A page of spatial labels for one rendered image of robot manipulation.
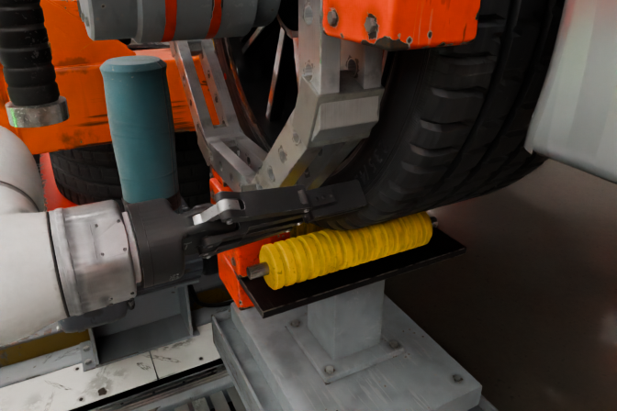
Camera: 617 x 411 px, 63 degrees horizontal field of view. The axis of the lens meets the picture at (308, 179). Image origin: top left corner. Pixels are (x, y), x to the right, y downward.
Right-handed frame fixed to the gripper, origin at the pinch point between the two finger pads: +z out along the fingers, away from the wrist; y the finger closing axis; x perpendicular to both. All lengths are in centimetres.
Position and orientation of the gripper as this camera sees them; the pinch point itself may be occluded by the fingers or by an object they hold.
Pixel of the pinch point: (331, 200)
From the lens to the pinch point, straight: 52.8
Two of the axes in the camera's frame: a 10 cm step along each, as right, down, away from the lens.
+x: -3.2, -9.0, 2.9
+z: 8.9, -1.8, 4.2
